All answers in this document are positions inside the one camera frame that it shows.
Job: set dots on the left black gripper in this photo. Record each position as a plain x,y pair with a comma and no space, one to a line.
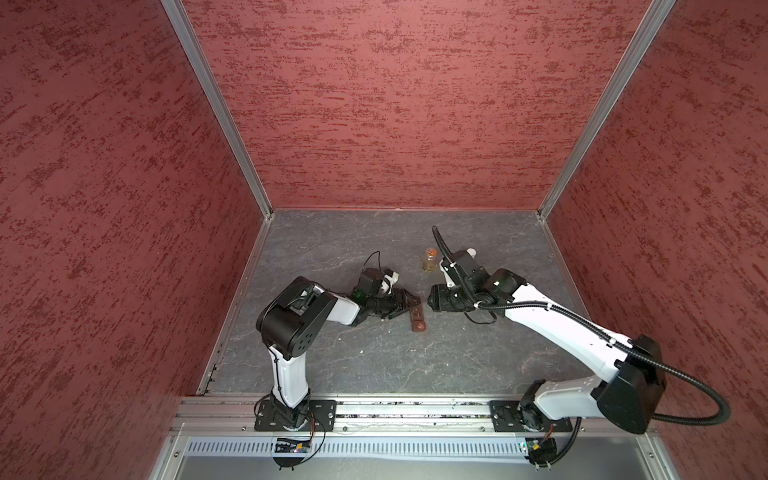
400,305

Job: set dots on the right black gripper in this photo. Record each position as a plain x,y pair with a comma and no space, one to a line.
440,303

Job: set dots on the brown pill organizer strip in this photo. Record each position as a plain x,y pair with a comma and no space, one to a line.
417,319

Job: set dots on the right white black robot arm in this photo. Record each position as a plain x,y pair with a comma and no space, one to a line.
620,388

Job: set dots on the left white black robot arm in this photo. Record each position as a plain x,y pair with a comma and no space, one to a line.
292,321

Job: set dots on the amber glass pill jar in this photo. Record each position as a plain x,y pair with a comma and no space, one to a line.
431,260

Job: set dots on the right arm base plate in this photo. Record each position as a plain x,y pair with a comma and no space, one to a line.
510,417

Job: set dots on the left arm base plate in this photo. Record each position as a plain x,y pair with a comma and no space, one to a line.
318,414

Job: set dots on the aluminium front rail frame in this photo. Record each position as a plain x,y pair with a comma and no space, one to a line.
446,415

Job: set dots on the white slotted cable duct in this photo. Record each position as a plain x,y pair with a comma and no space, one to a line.
483,449

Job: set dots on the right aluminium corner post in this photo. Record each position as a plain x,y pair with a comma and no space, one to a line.
641,40

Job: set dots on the aluminium corner post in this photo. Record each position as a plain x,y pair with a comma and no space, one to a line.
184,31
641,40

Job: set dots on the left aluminium corner post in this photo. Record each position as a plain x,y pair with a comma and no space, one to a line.
184,31

